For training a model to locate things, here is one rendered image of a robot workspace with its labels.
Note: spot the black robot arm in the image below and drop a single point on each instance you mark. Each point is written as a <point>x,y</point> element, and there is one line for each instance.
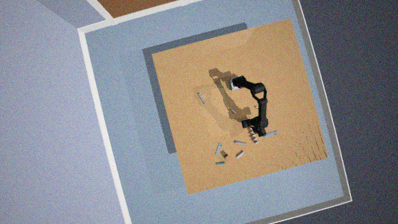
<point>260,121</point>

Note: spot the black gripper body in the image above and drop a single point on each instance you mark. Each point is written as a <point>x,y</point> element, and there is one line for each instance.
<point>246,123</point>

